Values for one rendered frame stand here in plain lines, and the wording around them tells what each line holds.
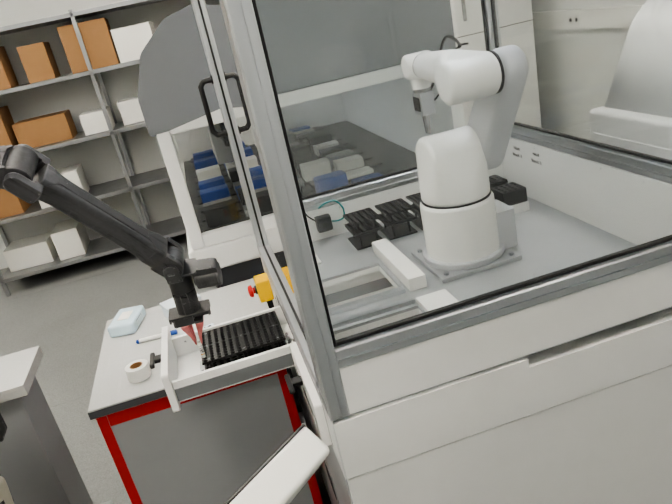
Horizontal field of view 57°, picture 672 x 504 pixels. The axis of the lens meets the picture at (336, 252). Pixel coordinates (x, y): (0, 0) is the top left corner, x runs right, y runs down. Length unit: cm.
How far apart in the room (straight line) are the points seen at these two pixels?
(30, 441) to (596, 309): 184
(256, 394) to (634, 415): 104
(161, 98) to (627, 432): 178
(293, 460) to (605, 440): 93
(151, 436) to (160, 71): 122
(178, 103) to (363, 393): 144
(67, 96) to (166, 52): 354
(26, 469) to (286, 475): 178
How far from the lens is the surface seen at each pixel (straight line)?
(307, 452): 80
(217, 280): 152
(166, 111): 235
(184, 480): 210
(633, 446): 164
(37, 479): 251
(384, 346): 119
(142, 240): 144
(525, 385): 137
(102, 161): 588
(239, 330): 175
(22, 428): 240
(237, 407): 197
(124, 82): 578
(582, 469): 159
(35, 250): 576
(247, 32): 100
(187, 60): 234
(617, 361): 147
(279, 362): 163
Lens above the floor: 168
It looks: 22 degrees down
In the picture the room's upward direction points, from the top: 13 degrees counter-clockwise
